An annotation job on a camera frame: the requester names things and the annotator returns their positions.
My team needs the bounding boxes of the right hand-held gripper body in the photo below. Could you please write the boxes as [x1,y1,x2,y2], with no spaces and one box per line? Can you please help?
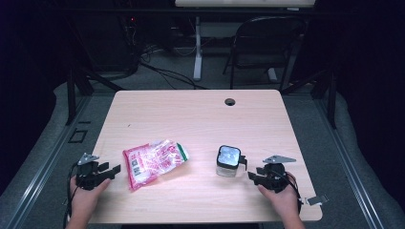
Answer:
[259,155,297,194]

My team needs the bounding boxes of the white desk leg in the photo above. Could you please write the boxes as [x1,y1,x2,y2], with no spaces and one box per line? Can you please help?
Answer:
[192,15,204,82]

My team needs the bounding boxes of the clear jar with black lid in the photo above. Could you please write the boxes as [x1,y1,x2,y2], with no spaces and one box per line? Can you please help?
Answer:
[215,144,248,178]

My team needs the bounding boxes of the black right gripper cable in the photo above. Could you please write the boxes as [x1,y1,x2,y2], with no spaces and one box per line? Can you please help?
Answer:
[284,171,304,215]

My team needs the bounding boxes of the black metal stand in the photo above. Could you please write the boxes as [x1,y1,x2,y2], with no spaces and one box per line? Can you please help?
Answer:
[64,61,126,127]
[279,67,338,130]

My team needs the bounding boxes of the black folding chair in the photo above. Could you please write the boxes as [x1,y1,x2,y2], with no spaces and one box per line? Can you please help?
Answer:
[222,15,308,93]

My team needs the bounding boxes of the grey metal floor rail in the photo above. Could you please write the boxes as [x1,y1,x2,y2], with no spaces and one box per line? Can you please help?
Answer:
[0,94,94,229]
[313,94,386,229]

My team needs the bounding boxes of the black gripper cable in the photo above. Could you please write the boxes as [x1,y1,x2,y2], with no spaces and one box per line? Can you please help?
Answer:
[62,162,79,229]
[284,171,304,215]

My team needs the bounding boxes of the person's left hand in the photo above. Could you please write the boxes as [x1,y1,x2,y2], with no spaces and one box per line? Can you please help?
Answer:
[69,176,111,218]

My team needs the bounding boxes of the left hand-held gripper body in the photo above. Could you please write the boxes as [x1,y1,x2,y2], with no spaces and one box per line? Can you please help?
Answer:
[75,152,108,192]

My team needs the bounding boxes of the grey tape piece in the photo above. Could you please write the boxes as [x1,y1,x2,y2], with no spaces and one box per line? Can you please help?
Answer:
[305,194,330,207]

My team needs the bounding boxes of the person's right hand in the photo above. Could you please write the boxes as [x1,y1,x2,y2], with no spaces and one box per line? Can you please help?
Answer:
[257,173,303,221]

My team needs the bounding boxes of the black floor cables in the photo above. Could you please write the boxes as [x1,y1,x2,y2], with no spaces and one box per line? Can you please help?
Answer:
[139,58,209,91]

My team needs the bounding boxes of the pink and clear plastic bag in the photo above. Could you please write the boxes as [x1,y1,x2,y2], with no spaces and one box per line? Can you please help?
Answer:
[122,138,190,192]

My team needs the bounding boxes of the dark computer case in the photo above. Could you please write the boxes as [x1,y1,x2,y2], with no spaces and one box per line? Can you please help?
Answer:
[72,12,141,74]

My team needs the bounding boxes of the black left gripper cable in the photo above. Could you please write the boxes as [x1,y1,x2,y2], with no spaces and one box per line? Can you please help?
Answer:
[62,162,79,229]

